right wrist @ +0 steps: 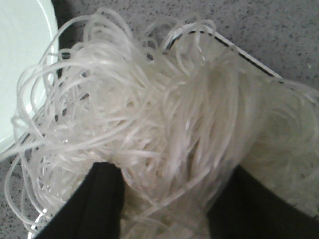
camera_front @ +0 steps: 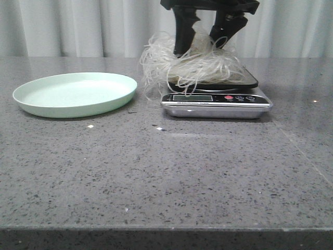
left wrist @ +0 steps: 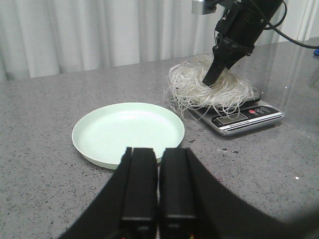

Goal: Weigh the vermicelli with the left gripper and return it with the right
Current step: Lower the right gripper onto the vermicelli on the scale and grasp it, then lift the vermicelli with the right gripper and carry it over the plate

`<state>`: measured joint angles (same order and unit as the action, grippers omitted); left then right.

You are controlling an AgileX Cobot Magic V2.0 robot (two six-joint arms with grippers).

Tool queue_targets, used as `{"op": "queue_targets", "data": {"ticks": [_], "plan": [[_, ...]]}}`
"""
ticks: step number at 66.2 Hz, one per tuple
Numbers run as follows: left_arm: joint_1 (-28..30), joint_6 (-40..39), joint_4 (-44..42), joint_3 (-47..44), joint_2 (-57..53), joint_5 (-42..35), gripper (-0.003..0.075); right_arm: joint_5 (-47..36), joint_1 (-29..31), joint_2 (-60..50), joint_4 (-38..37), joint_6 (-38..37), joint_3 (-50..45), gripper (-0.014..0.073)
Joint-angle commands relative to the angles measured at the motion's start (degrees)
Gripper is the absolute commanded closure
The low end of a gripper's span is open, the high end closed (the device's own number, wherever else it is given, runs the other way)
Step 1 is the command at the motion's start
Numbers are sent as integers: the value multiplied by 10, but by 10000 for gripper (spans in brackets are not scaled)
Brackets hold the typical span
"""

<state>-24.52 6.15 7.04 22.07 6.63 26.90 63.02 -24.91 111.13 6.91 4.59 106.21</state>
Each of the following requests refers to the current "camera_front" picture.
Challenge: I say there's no translucent white vermicelli bundle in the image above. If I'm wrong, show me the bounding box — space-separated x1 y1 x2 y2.
139 32 245 100

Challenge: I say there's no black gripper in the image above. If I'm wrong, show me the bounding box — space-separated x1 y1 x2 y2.
160 0 260 56

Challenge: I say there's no light green round plate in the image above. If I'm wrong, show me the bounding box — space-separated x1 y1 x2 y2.
12 72 137 118

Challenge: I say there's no white pleated curtain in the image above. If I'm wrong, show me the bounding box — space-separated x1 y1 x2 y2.
1 1 332 58

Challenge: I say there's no black silver kitchen scale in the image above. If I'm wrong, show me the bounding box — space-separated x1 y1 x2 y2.
161 69 273 119

